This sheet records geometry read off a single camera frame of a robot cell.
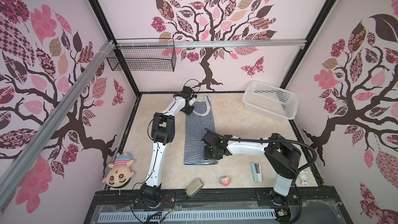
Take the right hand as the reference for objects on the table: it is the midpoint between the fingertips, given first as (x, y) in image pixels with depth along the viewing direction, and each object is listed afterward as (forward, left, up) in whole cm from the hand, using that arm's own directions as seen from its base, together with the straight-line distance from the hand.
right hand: (204, 155), depth 87 cm
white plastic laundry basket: (+41, -51, -1) cm, 65 cm away
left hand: (+33, +13, 0) cm, 35 cm away
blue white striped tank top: (+22, +4, +1) cm, 23 cm away
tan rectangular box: (-17, +6, +2) cm, 19 cm away
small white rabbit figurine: (-13, -51, 0) cm, 53 cm away
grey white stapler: (-10, -28, 0) cm, 29 cm away
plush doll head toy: (-11, +42, +8) cm, 44 cm away
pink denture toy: (-14, -10, +3) cm, 18 cm away
